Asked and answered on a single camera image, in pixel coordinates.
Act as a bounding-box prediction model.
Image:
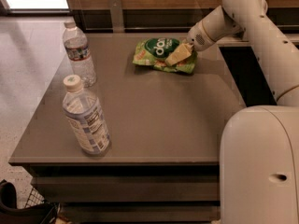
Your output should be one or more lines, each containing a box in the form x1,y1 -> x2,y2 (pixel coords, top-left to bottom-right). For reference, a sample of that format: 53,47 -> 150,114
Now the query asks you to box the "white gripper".
165,21 -> 215,66

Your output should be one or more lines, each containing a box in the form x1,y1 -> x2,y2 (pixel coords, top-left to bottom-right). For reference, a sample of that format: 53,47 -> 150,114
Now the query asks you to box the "green rice chip bag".
133,37 -> 197,74

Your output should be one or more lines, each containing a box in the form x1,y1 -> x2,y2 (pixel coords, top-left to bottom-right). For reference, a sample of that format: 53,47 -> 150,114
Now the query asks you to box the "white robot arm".
185,0 -> 299,224

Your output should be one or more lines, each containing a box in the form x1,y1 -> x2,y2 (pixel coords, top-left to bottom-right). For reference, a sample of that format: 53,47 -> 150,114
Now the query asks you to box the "clear water bottle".
63,21 -> 96,87

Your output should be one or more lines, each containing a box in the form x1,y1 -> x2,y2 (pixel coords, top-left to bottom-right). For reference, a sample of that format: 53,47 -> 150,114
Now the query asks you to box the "blue label plastic bottle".
63,75 -> 110,155

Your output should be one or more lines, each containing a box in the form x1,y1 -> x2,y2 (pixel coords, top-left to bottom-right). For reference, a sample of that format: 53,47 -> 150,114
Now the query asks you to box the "grey drawer cabinet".
10,34 -> 244,223

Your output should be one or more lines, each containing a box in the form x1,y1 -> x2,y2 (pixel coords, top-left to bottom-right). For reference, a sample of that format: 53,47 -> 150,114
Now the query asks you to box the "left metal wall bracket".
108,0 -> 124,33

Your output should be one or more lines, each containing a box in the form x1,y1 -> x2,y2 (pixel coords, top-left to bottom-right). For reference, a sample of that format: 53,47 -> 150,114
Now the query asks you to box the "black wire basket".
0,179 -> 59,224

